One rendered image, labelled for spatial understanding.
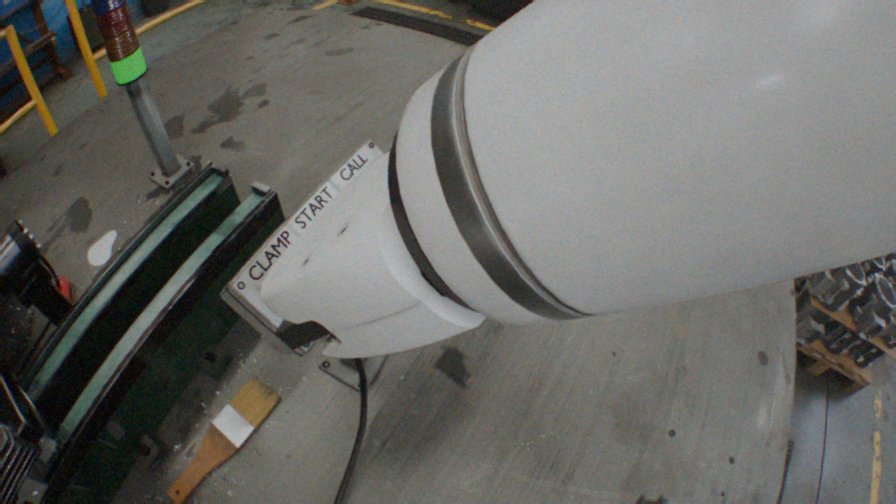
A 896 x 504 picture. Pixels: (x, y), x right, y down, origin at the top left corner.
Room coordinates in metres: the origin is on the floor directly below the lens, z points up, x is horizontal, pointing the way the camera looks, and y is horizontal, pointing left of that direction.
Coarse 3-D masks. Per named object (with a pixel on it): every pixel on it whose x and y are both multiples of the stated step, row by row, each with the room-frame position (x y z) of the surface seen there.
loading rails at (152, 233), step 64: (192, 192) 0.33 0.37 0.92; (256, 192) 0.35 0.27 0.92; (128, 256) 0.21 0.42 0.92; (192, 256) 0.23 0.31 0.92; (64, 320) 0.09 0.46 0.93; (128, 320) 0.14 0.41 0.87; (192, 320) 0.16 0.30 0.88; (64, 384) 0.02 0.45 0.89; (128, 384) 0.05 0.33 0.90; (64, 448) -0.05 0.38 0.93; (128, 448) -0.02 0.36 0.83
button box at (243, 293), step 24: (336, 168) 0.24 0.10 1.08; (360, 168) 0.24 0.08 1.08; (312, 192) 0.21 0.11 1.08; (336, 192) 0.21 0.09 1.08; (288, 216) 0.20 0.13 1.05; (312, 216) 0.18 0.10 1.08; (288, 240) 0.16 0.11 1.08; (264, 264) 0.13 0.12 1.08; (240, 288) 0.11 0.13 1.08; (240, 312) 0.11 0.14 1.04; (264, 312) 0.11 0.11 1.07; (264, 336) 0.11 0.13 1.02
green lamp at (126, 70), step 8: (136, 56) 0.48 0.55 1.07; (112, 64) 0.46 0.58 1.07; (120, 64) 0.46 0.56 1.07; (128, 64) 0.47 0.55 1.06; (136, 64) 0.48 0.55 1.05; (144, 64) 0.50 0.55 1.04; (120, 72) 0.46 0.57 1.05; (128, 72) 0.46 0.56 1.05; (136, 72) 0.47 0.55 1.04; (120, 80) 0.46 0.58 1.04; (128, 80) 0.46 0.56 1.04
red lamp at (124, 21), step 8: (120, 8) 0.48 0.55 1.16; (128, 8) 0.50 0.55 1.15; (96, 16) 0.46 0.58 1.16; (104, 16) 0.46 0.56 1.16; (112, 16) 0.47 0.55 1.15; (120, 16) 0.48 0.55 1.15; (128, 16) 0.49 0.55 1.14; (104, 24) 0.46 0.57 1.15; (112, 24) 0.46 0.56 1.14; (120, 24) 0.47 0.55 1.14; (128, 24) 0.49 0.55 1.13; (104, 32) 0.46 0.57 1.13; (112, 32) 0.46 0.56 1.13; (120, 32) 0.47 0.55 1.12
